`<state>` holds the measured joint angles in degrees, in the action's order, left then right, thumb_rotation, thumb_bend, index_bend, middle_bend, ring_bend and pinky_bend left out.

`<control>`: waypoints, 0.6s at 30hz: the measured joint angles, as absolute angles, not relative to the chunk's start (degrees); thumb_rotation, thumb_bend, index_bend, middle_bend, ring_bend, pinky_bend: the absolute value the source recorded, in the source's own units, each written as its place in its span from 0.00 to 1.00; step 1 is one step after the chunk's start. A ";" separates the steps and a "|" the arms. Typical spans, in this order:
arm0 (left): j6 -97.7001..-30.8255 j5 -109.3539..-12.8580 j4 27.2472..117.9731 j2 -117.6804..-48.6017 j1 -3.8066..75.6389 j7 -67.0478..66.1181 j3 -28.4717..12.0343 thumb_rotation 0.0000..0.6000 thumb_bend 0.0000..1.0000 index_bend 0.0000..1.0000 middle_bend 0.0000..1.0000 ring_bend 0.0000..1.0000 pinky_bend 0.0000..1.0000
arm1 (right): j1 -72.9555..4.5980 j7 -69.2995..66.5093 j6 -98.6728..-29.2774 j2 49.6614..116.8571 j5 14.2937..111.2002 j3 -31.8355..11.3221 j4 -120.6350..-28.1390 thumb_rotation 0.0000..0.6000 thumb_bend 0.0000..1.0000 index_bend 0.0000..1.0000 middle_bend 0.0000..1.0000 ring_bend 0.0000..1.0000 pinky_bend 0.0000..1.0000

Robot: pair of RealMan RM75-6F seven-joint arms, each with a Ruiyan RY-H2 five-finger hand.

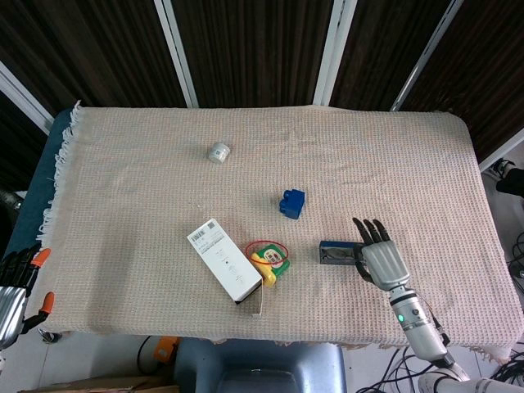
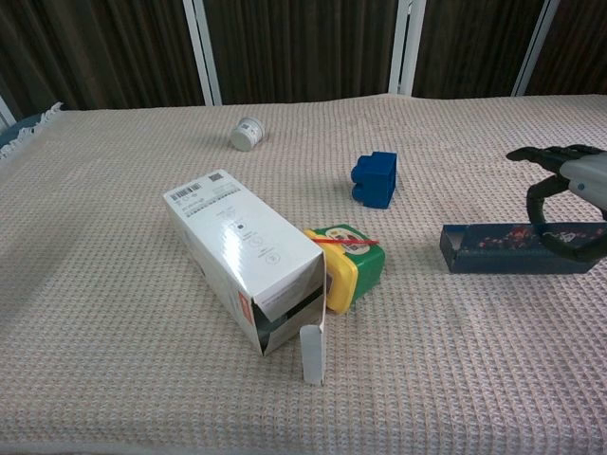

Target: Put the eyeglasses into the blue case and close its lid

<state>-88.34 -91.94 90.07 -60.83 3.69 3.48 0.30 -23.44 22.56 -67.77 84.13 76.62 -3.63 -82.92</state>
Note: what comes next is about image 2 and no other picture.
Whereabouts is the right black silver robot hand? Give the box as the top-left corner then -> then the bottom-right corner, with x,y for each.
506,144 -> 607,263

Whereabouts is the white carton box with barcode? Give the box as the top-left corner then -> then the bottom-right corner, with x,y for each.
163,169 -> 328,386

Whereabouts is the blue toy building block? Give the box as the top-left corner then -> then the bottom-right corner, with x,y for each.
350,151 -> 398,209

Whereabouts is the beige waffle weave cloth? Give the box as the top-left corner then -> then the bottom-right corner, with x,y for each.
0,92 -> 607,455

